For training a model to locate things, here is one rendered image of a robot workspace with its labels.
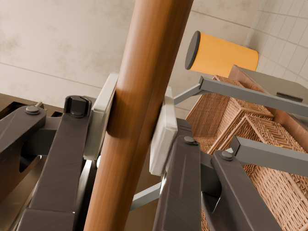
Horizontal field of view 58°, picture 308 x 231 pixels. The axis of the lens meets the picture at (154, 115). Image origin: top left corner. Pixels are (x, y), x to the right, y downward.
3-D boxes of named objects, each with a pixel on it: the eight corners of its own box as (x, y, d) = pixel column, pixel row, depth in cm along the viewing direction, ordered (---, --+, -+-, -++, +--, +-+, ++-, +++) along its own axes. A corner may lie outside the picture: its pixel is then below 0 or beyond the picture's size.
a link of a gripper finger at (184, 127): (175, 160, 13) (237, 175, 13) (171, 115, 17) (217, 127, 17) (166, 186, 13) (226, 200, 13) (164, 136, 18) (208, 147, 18)
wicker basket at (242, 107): (233, 204, 135) (179, 192, 133) (211, 146, 187) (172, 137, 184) (276, 115, 117) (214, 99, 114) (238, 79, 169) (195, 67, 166)
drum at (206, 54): (251, 44, 313) (194, 28, 306) (265, 51, 275) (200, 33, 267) (237, 79, 329) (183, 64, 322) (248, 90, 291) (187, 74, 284)
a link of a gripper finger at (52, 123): (76, 167, 13) (9, 152, 12) (96, 120, 17) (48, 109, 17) (81, 139, 12) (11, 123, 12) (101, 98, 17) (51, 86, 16)
